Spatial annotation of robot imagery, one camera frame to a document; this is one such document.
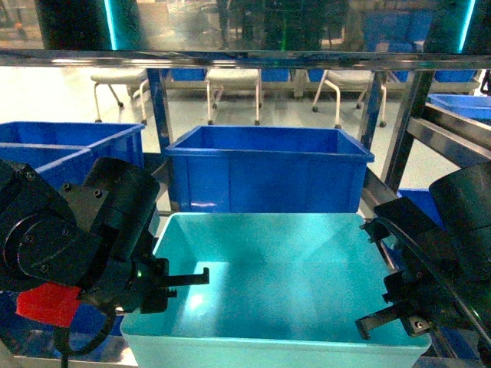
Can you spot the blue bin near left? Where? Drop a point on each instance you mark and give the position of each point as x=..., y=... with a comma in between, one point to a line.
x=56, y=164

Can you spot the steel flow rack frame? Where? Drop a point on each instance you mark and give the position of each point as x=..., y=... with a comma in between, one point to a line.
x=463, y=141

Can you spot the blue bin lower right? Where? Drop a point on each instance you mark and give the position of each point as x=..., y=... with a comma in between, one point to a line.
x=424, y=201

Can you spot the grey chair middle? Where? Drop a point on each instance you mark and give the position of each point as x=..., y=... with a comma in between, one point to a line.
x=234, y=79

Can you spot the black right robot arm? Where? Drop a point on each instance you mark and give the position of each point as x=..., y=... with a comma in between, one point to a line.
x=463, y=200

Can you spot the grey chair right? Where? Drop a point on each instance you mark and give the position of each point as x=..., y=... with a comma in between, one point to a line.
x=338, y=79

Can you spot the blue bin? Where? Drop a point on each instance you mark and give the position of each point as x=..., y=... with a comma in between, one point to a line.
x=424, y=201
x=118, y=140
x=56, y=164

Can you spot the blue bin right shelf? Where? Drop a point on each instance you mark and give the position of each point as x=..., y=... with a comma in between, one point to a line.
x=473, y=107

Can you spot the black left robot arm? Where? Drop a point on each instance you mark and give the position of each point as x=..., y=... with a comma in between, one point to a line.
x=90, y=243

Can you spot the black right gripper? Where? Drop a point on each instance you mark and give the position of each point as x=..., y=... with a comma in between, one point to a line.
x=424, y=291

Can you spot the blue bin centre shelf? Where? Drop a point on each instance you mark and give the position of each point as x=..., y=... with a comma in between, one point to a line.
x=268, y=170

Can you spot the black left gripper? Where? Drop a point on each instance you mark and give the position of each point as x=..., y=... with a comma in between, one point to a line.
x=142, y=283

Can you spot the blue bin shelf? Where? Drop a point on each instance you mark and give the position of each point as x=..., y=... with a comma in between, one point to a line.
x=268, y=170
x=473, y=107

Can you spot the blue bin far left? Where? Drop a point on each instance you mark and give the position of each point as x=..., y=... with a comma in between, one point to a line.
x=118, y=140

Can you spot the teal plastic bin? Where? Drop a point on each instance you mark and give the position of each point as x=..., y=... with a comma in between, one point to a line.
x=285, y=290

